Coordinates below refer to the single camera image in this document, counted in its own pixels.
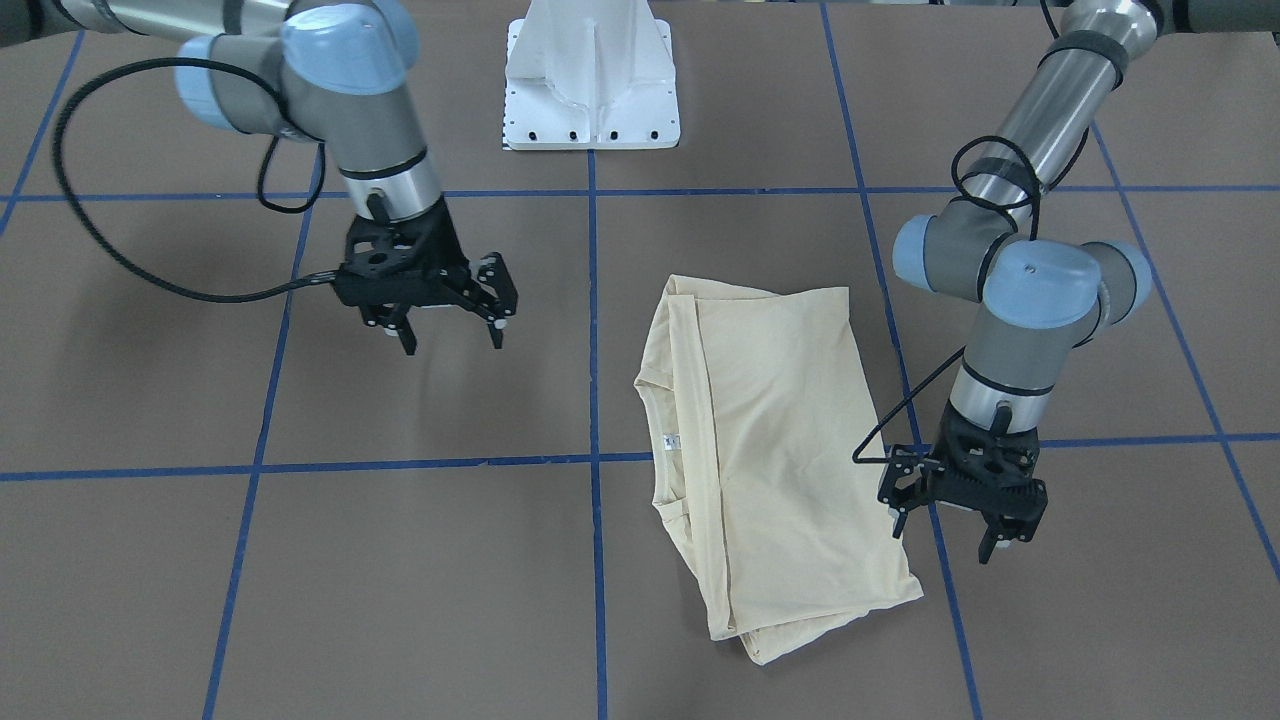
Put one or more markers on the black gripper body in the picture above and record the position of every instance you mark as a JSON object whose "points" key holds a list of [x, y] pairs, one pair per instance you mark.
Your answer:
{"points": [[443, 243], [908, 486]]}

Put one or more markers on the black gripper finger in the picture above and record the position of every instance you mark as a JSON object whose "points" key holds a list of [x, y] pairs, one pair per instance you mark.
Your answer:
{"points": [[909, 480], [1002, 530], [393, 318], [486, 289]]}

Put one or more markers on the cream long sleeve t-shirt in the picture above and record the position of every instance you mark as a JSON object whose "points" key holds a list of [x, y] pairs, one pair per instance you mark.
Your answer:
{"points": [[762, 429]]}

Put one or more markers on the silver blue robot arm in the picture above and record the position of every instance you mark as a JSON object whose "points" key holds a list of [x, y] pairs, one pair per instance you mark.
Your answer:
{"points": [[1037, 298], [330, 73]]}

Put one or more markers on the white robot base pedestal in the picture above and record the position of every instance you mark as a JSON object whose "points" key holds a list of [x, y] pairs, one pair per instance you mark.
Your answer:
{"points": [[590, 75]]}

